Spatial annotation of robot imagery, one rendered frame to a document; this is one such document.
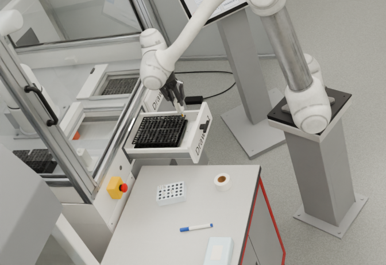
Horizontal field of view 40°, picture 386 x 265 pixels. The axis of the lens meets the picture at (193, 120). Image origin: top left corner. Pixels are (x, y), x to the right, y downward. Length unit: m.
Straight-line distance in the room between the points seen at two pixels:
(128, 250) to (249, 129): 1.60
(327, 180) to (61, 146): 1.31
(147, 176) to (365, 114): 1.63
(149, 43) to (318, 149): 0.93
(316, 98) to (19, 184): 1.19
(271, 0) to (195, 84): 2.41
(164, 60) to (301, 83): 0.54
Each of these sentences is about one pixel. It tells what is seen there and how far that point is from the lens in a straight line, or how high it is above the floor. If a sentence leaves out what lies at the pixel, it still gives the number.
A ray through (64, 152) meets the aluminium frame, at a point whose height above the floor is 1.23.
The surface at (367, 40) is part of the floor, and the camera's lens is 4.19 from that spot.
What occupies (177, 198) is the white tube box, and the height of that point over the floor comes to 0.79.
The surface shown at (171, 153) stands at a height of 0.87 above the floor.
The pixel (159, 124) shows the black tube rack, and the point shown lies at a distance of 2.51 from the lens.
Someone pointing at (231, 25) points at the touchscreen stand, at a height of 0.82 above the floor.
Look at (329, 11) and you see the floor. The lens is 4.59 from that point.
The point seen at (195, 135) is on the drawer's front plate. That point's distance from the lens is 2.34.
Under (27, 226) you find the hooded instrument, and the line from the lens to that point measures 1.55.
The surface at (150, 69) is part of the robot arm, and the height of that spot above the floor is 1.34.
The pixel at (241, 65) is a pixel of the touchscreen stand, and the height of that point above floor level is 0.53.
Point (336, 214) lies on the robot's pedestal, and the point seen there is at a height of 0.11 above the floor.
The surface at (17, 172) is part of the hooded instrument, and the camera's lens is 1.54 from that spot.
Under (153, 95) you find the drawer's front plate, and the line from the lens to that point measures 2.70.
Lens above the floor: 2.45
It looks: 39 degrees down
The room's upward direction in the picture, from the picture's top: 23 degrees counter-clockwise
